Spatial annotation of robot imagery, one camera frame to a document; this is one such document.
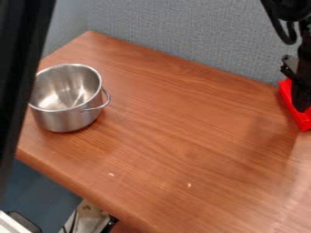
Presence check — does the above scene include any red plastic block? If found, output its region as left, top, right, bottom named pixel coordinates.
left=278, top=77, right=311, bottom=133

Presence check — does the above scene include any black white floor object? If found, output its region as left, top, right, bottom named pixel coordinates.
left=0, top=210, right=43, bottom=233

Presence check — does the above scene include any stainless steel pot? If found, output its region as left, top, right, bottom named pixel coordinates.
left=29, top=64, right=111, bottom=133

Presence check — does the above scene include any table leg frame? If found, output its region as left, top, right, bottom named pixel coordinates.
left=59, top=199, right=117, bottom=233

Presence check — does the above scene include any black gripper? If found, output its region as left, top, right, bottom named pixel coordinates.
left=280, top=33, right=311, bottom=113

